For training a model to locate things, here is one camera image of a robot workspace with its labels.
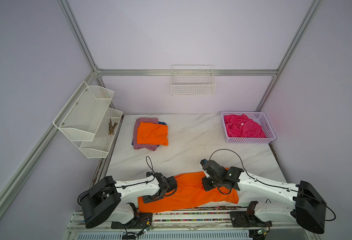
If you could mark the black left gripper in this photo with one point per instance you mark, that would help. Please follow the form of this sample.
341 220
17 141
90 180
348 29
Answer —
146 199

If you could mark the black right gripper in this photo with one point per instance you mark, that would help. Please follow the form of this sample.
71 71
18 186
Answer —
207 186

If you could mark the orange t-shirt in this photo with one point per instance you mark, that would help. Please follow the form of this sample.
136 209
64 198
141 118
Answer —
190 194
152 134

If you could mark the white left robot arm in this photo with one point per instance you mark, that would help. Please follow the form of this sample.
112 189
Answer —
110 199

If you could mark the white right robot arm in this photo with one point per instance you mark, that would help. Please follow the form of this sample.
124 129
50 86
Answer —
294 203

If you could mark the folded mauve t-shirt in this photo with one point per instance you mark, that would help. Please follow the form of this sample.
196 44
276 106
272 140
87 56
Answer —
137 146

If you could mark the lilac perforated plastic basket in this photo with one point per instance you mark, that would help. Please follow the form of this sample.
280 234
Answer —
259 118

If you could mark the pink t-shirt in basket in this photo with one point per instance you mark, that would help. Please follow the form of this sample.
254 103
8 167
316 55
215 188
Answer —
240 126

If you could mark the folded orange t-shirt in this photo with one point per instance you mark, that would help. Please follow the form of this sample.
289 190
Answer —
152 134

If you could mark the white mesh lower shelf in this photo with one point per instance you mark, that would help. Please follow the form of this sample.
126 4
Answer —
101 145

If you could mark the white mesh shelf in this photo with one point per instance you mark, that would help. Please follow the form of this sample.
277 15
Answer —
81 117
101 145

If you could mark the wooden clothespins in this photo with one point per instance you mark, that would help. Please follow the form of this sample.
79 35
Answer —
112 127

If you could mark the white mesh upper shelf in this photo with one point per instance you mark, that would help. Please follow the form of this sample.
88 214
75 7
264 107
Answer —
81 117

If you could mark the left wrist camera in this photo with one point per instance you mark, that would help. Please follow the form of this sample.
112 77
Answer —
162 180

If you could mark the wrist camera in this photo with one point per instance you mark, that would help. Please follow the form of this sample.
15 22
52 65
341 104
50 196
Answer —
162 180
212 169

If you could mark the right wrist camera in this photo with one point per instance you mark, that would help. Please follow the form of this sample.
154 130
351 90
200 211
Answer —
212 169

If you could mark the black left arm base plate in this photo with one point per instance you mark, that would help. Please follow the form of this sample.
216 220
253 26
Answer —
134 222

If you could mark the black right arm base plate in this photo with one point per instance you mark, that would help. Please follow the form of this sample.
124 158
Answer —
240 219

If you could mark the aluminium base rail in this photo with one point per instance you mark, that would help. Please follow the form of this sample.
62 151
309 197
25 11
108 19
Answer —
208 222

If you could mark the white wire wall basket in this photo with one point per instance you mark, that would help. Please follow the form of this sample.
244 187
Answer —
193 80

